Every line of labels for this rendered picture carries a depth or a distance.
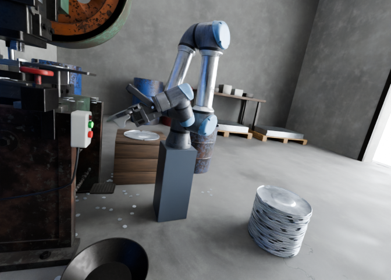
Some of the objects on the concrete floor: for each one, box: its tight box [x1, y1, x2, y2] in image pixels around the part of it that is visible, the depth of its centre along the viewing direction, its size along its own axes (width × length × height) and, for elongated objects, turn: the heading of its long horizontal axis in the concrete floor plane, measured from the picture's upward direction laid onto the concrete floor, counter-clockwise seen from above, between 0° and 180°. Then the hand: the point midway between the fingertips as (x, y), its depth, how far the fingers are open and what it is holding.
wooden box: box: [113, 129, 166, 185], centre depth 155 cm, size 40×38×35 cm
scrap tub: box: [190, 124, 219, 174], centre depth 189 cm, size 42×42×48 cm
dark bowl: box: [60, 238, 149, 280], centre depth 69 cm, size 30×30×7 cm
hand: (109, 118), depth 72 cm, fingers closed
